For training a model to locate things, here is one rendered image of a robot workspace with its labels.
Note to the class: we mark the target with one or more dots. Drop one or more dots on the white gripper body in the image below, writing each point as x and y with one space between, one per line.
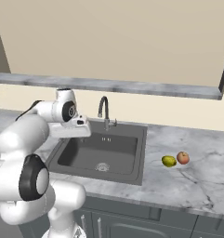
70 131

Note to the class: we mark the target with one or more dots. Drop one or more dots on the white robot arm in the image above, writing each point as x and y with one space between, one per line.
20 155

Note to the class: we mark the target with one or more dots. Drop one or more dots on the dark grey sink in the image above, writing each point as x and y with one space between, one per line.
101 152

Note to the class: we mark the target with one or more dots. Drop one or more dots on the grey metal tap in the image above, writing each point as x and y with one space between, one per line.
105 114

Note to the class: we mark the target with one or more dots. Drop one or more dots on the grey marble window sill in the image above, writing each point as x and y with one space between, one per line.
110 85

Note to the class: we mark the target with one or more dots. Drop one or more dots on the grey cupboard door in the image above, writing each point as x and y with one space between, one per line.
82 221
141 227

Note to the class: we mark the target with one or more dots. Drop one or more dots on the grey false drawer front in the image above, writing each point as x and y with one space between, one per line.
122 207

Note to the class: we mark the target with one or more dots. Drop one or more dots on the yellow-green fruit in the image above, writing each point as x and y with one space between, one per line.
169 161

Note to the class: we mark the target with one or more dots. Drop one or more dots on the red peach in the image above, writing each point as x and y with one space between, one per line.
183 157

